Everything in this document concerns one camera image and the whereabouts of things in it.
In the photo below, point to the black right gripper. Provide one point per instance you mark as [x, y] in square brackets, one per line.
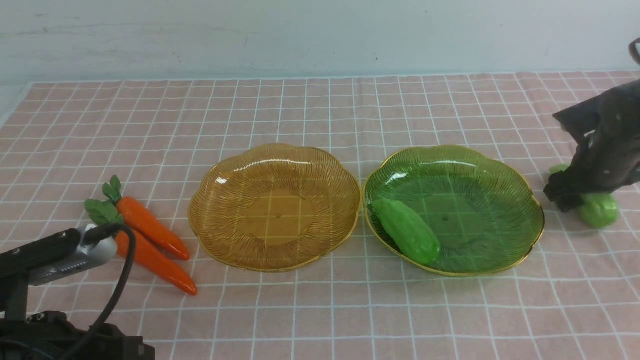
[606, 130]

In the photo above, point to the green toy cucumber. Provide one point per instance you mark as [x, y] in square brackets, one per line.
[601, 210]
[410, 233]

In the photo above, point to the orange toy carrot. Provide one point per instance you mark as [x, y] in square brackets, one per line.
[147, 254]
[139, 218]

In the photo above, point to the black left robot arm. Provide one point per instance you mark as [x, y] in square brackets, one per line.
[49, 335]

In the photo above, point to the green plastic plate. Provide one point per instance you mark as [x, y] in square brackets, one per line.
[483, 212]

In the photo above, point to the pink checkered tablecloth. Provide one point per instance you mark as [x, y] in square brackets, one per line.
[576, 297]

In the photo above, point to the amber plastic plate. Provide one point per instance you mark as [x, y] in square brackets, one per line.
[275, 208]

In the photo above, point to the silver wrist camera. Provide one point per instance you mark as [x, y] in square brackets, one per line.
[90, 252]

